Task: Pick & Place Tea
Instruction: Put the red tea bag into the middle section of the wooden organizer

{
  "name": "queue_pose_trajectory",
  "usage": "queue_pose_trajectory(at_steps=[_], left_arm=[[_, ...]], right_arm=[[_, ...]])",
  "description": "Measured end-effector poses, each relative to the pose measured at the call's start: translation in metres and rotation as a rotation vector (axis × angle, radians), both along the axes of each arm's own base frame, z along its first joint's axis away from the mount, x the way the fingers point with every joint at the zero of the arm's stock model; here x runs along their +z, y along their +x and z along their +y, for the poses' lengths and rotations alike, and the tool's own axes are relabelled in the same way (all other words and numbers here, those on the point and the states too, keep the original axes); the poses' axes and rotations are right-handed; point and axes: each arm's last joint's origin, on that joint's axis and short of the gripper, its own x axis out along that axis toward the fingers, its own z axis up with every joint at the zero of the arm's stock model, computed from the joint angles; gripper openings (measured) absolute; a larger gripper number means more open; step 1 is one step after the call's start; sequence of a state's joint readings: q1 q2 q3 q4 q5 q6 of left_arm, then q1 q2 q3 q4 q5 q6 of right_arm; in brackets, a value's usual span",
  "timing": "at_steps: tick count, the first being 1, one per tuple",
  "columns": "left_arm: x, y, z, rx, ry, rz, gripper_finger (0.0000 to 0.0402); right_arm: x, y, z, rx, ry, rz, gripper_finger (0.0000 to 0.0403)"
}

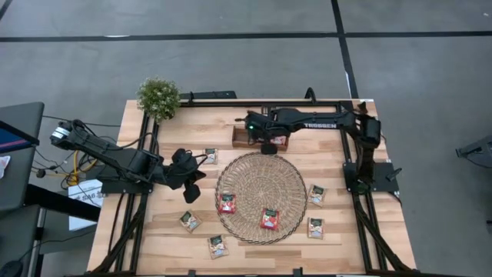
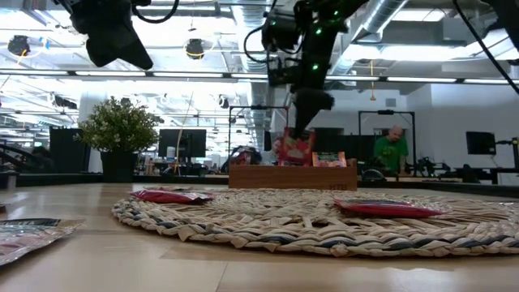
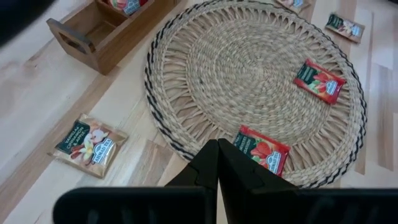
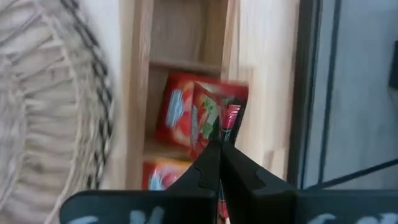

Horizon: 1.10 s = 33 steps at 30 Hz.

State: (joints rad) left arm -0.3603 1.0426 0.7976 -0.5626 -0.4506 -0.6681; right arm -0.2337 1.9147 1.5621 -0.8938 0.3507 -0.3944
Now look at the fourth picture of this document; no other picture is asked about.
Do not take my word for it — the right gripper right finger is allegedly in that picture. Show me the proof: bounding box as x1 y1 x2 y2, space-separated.
220 142 398 224

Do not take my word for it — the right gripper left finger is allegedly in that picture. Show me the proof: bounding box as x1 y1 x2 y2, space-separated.
60 141 222 224

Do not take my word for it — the orange tea packet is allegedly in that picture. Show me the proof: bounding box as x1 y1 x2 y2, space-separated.
142 159 193 191

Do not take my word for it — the red tea packet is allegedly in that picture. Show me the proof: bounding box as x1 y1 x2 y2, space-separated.
154 73 249 149
189 81 243 224

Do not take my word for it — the wooden compartment box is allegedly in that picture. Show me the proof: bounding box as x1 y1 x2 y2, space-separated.
119 0 249 191

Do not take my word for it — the round woven placemat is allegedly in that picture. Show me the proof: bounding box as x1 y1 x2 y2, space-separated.
0 0 116 224

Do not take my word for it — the black flat bar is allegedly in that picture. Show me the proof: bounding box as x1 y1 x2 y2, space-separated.
387 39 398 90

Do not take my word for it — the black metal rail frame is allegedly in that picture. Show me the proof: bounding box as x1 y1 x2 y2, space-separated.
285 0 323 190

